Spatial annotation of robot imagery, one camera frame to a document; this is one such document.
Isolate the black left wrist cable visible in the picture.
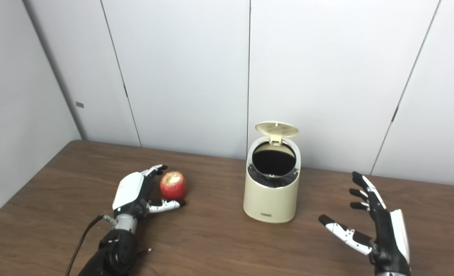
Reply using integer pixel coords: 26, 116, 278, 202
65, 215, 116, 276

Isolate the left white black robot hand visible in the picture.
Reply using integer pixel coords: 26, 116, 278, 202
112, 164, 186, 221

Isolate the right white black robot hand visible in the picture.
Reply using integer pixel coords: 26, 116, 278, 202
319, 171, 411, 274

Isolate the cream-colored bin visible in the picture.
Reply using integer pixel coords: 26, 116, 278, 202
243, 135, 301, 223

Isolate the red apple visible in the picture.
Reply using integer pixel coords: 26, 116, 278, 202
160, 171, 187, 200

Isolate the round cream bin lid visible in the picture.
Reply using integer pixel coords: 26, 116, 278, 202
255, 122, 299, 145

